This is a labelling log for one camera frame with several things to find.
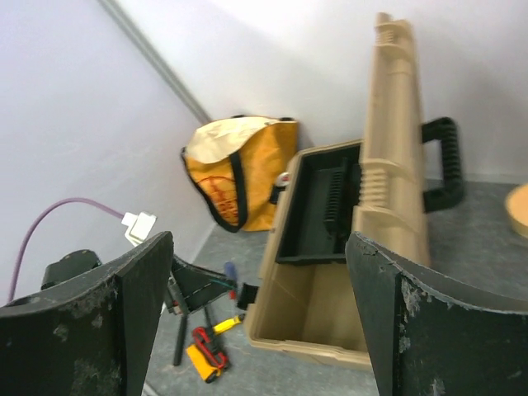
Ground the energy drink can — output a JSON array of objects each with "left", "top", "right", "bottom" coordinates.
[{"left": 269, "top": 172, "right": 290, "bottom": 205}]

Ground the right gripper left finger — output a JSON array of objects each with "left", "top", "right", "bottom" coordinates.
[{"left": 1, "top": 231, "right": 173, "bottom": 395}]

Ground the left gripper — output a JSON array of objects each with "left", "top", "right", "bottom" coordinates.
[{"left": 40, "top": 249, "right": 231, "bottom": 315}]

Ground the blue handle screwdriver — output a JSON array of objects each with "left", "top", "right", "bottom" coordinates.
[{"left": 224, "top": 262, "right": 238, "bottom": 290}]

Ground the yellow utility knife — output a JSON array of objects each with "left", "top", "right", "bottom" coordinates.
[{"left": 186, "top": 344, "right": 222, "bottom": 384}]

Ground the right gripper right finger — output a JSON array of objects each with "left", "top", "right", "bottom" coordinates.
[{"left": 346, "top": 233, "right": 527, "bottom": 395}]

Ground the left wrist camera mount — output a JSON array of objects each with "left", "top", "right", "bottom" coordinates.
[{"left": 121, "top": 212, "right": 157, "bottom": 247}]

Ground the yellow handle screwdriver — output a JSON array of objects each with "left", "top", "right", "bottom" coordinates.
[{"left": 213, "top": 313, "right": 245, "bottom": 334}]

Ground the black inner tool tray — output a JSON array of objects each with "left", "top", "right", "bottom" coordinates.
[{"left": 276, "top": 143, "right": 361, "bottom": 266}]

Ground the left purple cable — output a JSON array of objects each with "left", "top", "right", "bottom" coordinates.
[{"left": 7, "top": 197, "right": 125, "bottom": 303}]

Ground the yellow tote bag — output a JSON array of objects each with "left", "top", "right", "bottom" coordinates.
[{"left": 180, "top": 115, "right": 299, "bottom": 233}]

